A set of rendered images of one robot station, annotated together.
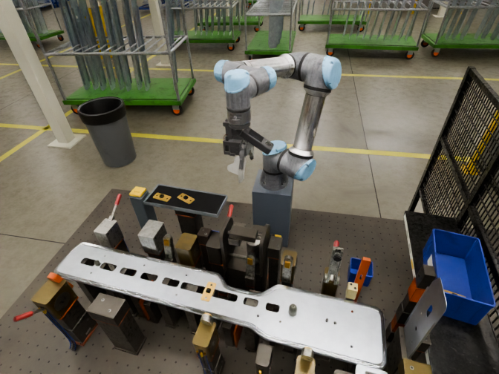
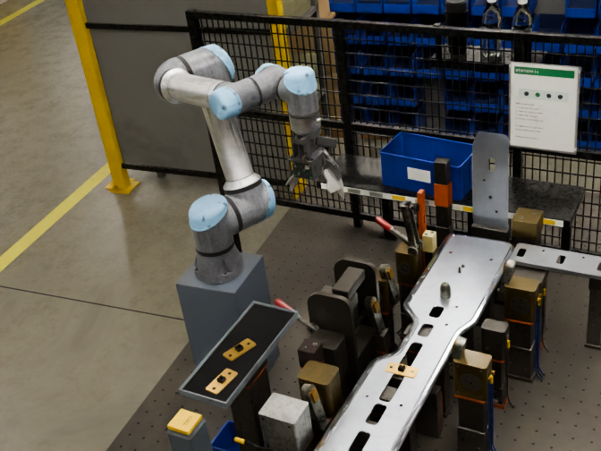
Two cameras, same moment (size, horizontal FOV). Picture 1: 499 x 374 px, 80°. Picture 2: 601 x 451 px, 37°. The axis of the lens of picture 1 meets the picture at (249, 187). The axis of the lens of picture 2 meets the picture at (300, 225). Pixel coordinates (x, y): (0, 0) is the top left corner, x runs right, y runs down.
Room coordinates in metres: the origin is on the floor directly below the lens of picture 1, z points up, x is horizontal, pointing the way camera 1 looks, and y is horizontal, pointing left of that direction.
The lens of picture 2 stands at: (0.44, 1.95, 2.61)
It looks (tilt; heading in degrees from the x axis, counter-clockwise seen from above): 32 degrees down; 284
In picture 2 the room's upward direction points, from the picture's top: 8 degrees counter-clockwise
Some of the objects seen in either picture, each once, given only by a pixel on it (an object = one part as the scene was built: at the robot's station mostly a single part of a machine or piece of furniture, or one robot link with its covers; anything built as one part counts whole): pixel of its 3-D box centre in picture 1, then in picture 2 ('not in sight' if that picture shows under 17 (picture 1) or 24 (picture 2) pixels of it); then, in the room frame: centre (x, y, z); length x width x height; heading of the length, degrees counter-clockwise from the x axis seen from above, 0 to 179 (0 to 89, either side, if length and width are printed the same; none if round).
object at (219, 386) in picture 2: (161, 196); (221, 379); (1.08, 0.42, 1.17); 0.08 x 0.04 x 0.01; 65
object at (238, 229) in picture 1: (247, 263); (349, 345); (0.83, 0.03, 0.95); 0.18 x 0.13 x 0.49; 72
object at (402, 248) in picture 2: (326, 295); (406, 293); (0.70, -0.32, 0.87); 0.10 x 0.07 x 0.35; 162
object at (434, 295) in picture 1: (421, 319); (489, 181); (0.43, -0.51, 1.17); 0.12 x 0.01 x 0.34; 162
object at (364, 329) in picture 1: (203, 292); (402, 377); (0.67, 0.20, 1.00); 1.38 x 0.22 x 0.02; 72
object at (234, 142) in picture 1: (237, 136); (308, 151); (0.88, 0.03, 1.58); 0.09 x 0.08 x 0.12; 72
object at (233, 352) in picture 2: (186, 197); (239, 348); (1.06, 0.30, 1.17); 0.08 x 0.04 x 0.01; 52
